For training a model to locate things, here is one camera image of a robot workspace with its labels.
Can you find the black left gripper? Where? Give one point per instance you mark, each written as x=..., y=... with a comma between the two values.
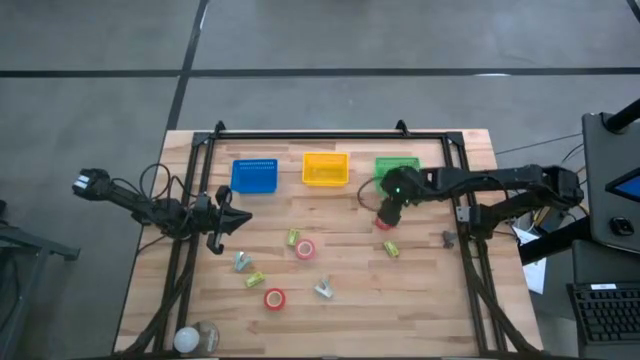
x=217, y=220

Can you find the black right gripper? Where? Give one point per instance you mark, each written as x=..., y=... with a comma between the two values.
x=397, y=187

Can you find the red tape roll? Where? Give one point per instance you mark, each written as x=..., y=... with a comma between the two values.
x=305, y=241
x=274, y=291
x=382, y=226

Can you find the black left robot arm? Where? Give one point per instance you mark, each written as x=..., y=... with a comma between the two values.
x=150, y=207

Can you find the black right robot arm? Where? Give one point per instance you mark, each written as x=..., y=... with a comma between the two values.
x=500, y=182

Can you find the green plastic basket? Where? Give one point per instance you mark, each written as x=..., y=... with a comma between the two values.
x=395, y=162

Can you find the blue plastic basket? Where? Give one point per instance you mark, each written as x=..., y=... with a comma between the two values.
x=254, y=176

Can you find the dark binder clip right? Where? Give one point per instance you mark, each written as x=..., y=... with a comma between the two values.
x=448, y=239

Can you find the yellow plastic basket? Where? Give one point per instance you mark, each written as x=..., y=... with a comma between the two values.
x=325, y=169

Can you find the white light bulb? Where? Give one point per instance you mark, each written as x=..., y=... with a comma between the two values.
x=186, y=340

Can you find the white paper sheet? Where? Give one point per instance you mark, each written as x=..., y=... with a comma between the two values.
x=536, y=275

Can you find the dark grey cart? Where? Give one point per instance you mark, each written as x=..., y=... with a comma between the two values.
x=600, y=165

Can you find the dark metal stand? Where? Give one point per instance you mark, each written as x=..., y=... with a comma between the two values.
x=35, y=247

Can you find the round black knob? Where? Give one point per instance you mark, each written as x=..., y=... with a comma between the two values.
x=622, y=226

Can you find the tablet with blue screen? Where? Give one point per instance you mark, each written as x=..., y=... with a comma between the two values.
x=629, y=189

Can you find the black pole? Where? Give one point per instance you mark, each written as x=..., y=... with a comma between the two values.
x=625, y=116

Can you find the black keyboard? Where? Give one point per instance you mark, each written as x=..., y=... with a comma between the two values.
x=605, y=315

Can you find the grey metal bracket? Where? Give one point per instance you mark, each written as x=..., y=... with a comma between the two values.
x=463, y=214

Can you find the black metal table frame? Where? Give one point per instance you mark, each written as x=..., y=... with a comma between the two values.
x=325, y=135

